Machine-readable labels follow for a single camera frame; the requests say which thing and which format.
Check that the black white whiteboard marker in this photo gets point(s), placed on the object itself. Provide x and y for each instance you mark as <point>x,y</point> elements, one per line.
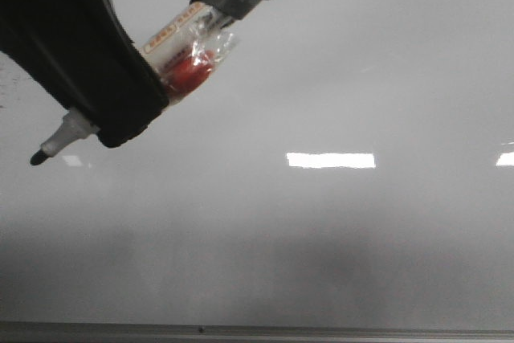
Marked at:
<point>183,54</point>

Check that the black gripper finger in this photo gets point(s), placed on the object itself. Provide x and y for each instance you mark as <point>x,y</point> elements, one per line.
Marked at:
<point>79,52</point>

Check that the white whiteboard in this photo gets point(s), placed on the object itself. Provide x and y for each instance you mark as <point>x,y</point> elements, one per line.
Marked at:
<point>348,165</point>

